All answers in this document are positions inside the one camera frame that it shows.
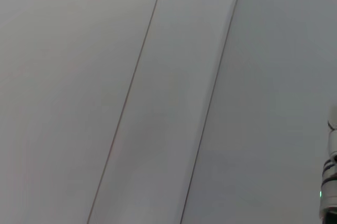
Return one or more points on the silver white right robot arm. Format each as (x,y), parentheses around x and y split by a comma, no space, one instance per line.
(331,182)

